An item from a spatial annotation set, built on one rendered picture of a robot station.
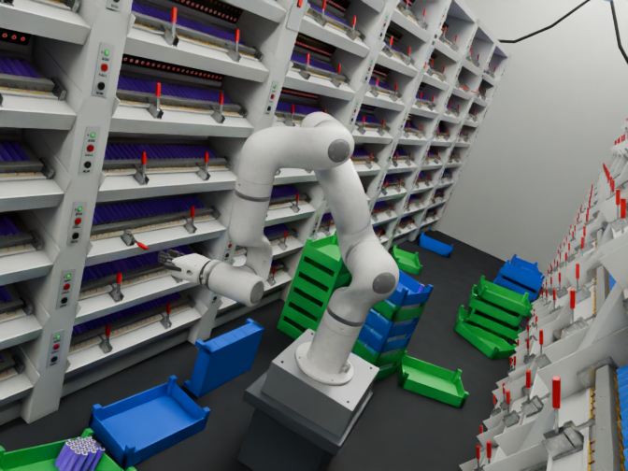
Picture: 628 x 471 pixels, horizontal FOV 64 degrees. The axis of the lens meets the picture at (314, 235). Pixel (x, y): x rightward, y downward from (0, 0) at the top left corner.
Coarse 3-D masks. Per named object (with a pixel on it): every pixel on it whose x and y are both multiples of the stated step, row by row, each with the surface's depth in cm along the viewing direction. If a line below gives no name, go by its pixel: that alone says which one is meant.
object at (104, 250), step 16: (208, 192) 191; (160, 224) 167; (208, 224) 184; (224, 224) 190; (96, 240) 144; (112, 240) 148; (144, 240) 157; (160, 240) 161; (176, 240) 168; (192, 240) 176; (96, 256) 141; (112, 256) 147; (128, 256) 154
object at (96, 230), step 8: (200, 208) 184; (208, 208) 187; (152, 216) 164; (160, 216) 166; (168, 216) 169; (176, 216) 172; (104, 224) 147; (112, 224) 150; (120, 224) 152; (128, 224) 154; (136, 224) 157; (144, 224) 160; (168, 224) 168; (96, 232) 145; (104, 232) 148
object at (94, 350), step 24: (120, 312) 177; (144, 312) 182; (168, 312) 186; (192, 312) 201; (72, 336) 159; (96, 336) 166; (120, 336) 172; (144, 336) 178; (72, 360) 155; (96, 360) 160
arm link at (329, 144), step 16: (272, 128) 117; (288, 128) 116; (304, 128) 113; (320, 128) 112; (336, 128) 112; (256, 144) 115; (272, 144) 115; (288, 144) 115; (304, 144) 113; (320, 144) 111; (336, 144) 111; (352, 144) 114; (240, 160) 119; (256, 160) 116; (272, 160) 116; (288, 160) 117; (304, 160) 115; (320, 160) 113; (336, 160) 113; (240, 176) 119; (256, 176) 117; (272, 176) 120; (240, 192) 120; (256, 192) 119
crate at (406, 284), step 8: (400, 272) 232; (400, 280) 232; (408, 280) 228; (400, 288) 226; (408, 288) 228; (416, 288) 225; (424, 288) 222; (432, 288) 219; (392, 296) 210; (400, 296) 208; (408, 296) 209; (416, 296) 213; (424, 296) 218; (400, 304) 208; (408, 304) 212
